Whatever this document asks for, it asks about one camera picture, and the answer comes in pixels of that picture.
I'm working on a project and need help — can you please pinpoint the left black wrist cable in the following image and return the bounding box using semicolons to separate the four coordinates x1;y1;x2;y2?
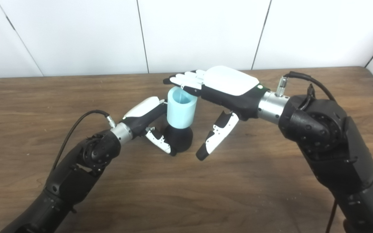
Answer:
51;110;117;170

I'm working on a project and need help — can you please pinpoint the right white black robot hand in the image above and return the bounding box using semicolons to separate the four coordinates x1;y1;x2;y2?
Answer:
163;66;268;161

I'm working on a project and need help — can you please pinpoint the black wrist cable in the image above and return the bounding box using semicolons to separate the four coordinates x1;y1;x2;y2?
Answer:
276;71;337;233
51;110;117;170

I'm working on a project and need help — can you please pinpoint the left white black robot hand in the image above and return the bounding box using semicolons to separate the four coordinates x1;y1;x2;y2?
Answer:
122;96;177;156

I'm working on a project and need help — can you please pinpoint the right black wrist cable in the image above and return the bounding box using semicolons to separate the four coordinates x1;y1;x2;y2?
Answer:
276;71;337;233

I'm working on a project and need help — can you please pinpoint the light-blue hose piece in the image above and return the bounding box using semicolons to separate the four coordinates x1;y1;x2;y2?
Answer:
167;87;197;128

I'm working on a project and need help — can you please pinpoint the black funnel-shaped nozzle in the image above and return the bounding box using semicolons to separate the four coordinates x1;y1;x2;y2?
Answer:
163;125;193;155

